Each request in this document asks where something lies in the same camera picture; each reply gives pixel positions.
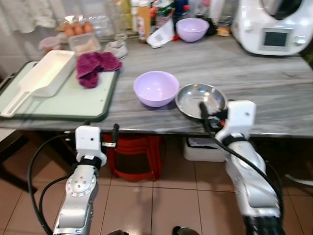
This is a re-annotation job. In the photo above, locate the stainless steel plate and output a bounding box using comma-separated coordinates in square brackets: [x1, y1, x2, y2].
[175, 84, 228, 120]

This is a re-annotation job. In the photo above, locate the red plastic stool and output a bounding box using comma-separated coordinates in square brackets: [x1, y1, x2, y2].
[105, 135, 164, 182]

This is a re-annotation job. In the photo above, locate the white plastic box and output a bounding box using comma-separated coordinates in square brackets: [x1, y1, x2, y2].
[183, 137, 226, 162]

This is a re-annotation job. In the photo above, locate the pale green cutting board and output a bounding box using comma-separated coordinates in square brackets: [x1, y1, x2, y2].
[0, 60, 120, 122]

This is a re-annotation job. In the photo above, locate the lilac plastic bowl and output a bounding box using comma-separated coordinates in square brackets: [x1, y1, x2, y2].
[134, 71, 179, 108]
[176, 18, 210, 43]

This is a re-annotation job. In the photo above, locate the magenta towel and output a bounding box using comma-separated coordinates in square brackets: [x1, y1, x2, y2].
[76, 51, 122, 89]

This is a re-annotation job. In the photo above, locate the grey crumpled cloth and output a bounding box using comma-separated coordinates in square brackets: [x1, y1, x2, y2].
[104, 40, 129, 59]

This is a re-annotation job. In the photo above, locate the white packet with QR code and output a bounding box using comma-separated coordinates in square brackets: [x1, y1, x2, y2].
[147, 20, 176, 48]

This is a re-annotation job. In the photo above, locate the white plastic cutlery tray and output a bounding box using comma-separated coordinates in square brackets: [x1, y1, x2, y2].
[0, 49, 76, 118]

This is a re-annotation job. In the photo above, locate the clear plastic food container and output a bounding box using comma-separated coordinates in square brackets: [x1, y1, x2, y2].
[68, 33, 102, 54]

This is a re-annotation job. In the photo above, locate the white kitchen machine with display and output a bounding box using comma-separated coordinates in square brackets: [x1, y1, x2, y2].
[232, 0, 313, 56]

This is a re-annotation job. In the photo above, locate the clear drinking glass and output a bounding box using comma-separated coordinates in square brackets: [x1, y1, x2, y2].
[112, 4, 130, 42]

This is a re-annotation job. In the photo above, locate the orange sauce bottle white cap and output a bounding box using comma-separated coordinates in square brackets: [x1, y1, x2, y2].
[137, 0, 151, 44]

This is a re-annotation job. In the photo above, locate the green and red snack bag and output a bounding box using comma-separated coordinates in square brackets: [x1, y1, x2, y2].
[154, 0, 174, 20]

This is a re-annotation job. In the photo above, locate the clear plastic egg carton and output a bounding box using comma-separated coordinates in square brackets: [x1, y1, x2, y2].
[61, 15, 113, 39]

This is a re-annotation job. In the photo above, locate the small jar with pink lid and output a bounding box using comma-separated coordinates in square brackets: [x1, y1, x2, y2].
[39, 37, 62, 52]

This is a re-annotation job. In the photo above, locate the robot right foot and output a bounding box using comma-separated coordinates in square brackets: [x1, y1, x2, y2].
[172, 226, 196, 235]

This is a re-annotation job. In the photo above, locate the white lace curtain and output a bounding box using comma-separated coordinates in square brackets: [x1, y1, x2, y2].
[0, 0, 57, 33]

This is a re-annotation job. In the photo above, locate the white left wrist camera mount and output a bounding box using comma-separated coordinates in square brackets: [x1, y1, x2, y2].
[75, 125, 107, 166]

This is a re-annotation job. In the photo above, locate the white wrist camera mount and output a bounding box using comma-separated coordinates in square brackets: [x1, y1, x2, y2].
[215, 100, 256, 143]
[75, 125, 107, 166]

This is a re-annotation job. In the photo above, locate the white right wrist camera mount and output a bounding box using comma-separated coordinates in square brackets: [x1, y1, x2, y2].
[215, 100, 256, 143]

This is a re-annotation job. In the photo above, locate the long black left arm cable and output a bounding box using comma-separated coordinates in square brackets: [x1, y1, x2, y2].
[28, 131, 81, 235]

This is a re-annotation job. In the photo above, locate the short black left arm cable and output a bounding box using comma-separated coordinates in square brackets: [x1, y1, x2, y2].
[38, 175, 71, 235]

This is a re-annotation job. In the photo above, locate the white metal chair frame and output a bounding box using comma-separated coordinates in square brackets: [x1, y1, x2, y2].
[286, 174, 313, 188]

